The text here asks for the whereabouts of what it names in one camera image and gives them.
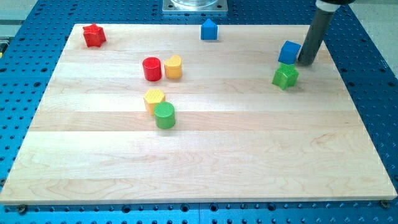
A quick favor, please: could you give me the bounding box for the blue cube block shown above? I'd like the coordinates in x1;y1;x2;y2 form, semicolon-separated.
278;41;301;65

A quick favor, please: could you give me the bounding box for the left board clamp screw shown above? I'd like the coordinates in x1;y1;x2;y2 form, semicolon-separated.
16;205;27;215

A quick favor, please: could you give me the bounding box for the right board clamp screw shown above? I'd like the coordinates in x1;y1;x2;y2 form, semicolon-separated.
379;200;391;209

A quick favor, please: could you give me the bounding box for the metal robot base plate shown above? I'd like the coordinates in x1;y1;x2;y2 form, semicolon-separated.
162;0;228;14

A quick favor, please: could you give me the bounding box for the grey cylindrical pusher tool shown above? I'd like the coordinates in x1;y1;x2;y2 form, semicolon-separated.
298;0;355;66

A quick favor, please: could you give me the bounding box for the green star block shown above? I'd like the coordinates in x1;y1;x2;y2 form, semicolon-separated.
272;63;299;90

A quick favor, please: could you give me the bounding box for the yellow heart block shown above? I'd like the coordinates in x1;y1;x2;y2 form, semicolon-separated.
164;55;182;79

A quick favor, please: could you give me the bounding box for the blue triangle house block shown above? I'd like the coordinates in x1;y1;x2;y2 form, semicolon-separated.
200;19;218;40

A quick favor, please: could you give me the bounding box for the board clamp screw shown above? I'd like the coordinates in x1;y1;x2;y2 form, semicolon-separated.
379;200;391;209
16;205;27;215

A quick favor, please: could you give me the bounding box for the red cylinder block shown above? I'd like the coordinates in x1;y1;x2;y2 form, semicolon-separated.
142;57;162;82

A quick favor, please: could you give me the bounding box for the yellow hexagon block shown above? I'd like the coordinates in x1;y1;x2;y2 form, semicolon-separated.
144;89;165;115

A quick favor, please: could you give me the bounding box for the green cylinder block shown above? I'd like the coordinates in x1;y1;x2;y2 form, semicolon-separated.
154;102;175;129

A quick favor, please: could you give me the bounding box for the red star block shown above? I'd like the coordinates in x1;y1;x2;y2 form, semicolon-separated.
83;24;106;47

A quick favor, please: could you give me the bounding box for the light wooden board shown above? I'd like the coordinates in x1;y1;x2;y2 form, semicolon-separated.
1;24;397;205

